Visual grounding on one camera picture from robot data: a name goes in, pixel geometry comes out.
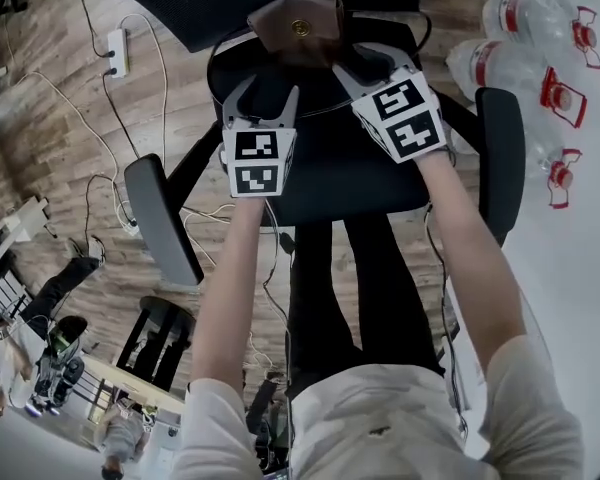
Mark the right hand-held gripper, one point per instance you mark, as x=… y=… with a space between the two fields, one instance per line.
x=410 y=133

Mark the black metal rack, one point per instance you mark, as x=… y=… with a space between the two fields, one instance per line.
x=0 y=293

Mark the person's white shirt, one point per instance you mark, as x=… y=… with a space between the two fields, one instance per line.
x=380 y=418

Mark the person's right forearm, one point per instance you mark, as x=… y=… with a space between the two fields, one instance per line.
x=475 y=268

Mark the person's black trousers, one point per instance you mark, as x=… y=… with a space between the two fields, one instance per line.
x=320 y=318

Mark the black equipment rig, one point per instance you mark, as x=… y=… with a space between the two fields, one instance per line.
x=62 y=373

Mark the small white power strip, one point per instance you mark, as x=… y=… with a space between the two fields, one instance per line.
x=130 y=226

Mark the white shelf unit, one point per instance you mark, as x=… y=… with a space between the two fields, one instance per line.
x=15 y=223

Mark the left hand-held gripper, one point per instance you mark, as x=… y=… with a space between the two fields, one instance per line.
x=255 y=178

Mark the black table pedestal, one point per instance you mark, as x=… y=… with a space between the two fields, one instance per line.
x=165 y=328

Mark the black office chair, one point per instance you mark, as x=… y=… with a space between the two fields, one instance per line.
x=340 y=178

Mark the clear water bottle red cap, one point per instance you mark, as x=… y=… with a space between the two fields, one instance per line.
x=530 y=18
x=537 y=153
x=500 y=63

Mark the person's left forearm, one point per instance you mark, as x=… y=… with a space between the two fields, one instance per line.
x=230 y=293

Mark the brown leather bag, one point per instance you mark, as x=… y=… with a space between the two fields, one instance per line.
x=280 y=18

